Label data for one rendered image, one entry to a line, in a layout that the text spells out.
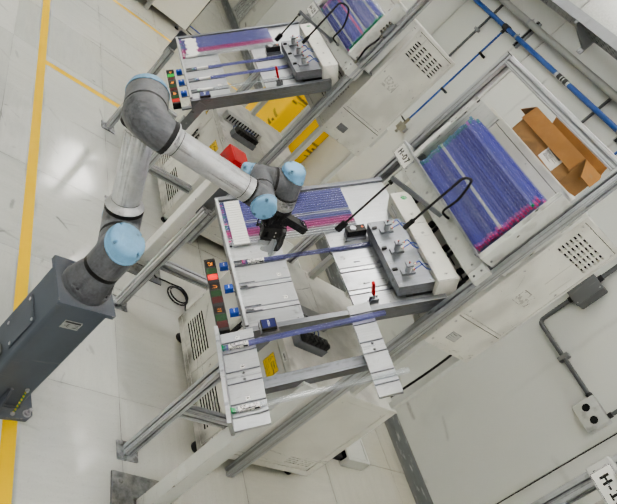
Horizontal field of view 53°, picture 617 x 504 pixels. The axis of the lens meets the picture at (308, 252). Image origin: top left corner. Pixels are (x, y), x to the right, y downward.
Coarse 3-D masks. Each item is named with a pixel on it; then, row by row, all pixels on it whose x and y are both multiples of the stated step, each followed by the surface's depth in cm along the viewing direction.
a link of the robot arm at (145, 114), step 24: (144, 96) 155; (144, 120) 153; (168, 120) 156; (168, 144) 156; (192, 144) 160; (192, 168) 163; (216, 168) 164; (240, 192) 169; (264, 192) 172; (264, 216) 173
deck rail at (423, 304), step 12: (408, 300) 213; (420, 300) 214; (432, 300) 214; (336, 312) 208; (396, 312) 214; (408, 312) 216; (420, 312) 218; (288, 324) 203; (300, 324) 205; (312, 324) 206; (348, 324) 212; (264, 336) 204
